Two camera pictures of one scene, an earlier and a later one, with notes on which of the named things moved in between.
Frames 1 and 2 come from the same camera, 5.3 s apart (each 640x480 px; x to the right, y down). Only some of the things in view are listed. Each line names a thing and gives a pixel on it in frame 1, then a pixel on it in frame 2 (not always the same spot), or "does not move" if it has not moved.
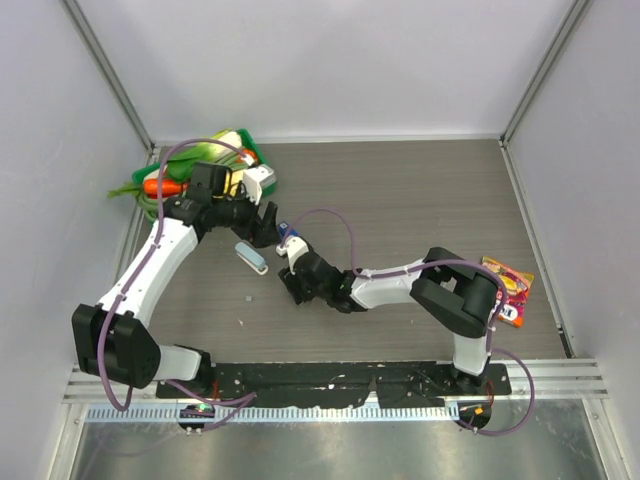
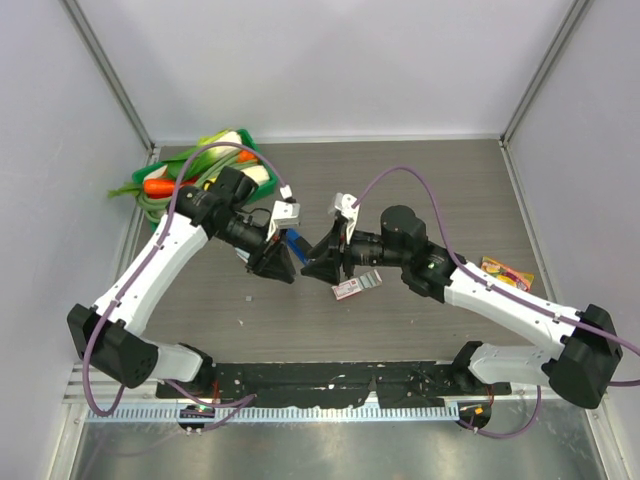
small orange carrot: x=250 y=152 does not move
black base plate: x=337 y=384 does not move
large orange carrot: x=169 y=187 does not move
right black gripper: x=293 y=284 → x=328 y=256
